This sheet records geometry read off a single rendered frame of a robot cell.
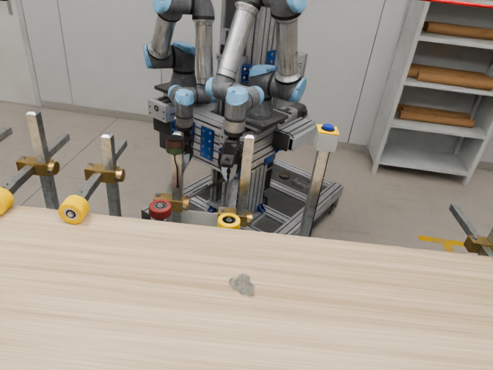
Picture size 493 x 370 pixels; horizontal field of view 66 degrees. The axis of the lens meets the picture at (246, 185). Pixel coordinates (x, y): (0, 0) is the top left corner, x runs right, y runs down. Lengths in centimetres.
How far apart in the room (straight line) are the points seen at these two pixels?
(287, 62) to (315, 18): 218
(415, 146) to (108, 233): 353
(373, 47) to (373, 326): 309
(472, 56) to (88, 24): 361
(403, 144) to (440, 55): 90
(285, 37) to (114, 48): 286
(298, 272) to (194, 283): 31
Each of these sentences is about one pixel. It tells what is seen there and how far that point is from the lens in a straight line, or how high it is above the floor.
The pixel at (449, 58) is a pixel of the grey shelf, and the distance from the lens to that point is 407.
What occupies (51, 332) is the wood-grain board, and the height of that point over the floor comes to 90.
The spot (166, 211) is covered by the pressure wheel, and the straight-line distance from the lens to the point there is 136.
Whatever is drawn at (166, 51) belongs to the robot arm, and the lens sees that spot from 198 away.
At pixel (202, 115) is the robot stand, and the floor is 94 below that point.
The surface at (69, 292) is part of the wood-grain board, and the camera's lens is 114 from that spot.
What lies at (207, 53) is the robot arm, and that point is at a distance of 174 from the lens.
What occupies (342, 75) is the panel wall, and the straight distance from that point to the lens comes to 391.
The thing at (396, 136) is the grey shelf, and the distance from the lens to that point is 421.
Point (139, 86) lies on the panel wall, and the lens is 423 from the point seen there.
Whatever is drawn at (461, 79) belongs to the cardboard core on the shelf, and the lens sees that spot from 373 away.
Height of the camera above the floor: 171
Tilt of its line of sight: 32 degrees down
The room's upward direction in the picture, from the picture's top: 7 degrees clockwise
